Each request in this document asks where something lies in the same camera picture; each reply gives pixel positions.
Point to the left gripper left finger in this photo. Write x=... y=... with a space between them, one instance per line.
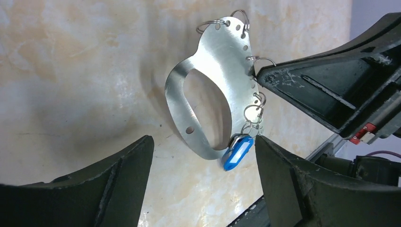
x=108 y=193

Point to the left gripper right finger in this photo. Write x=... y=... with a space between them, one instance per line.
x=299 y=193

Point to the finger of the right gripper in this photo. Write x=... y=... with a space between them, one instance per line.
x=354 y=87

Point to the blue key tag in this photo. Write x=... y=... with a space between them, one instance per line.
x=237 y=149

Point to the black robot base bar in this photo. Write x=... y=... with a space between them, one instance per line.
x=254 y=216

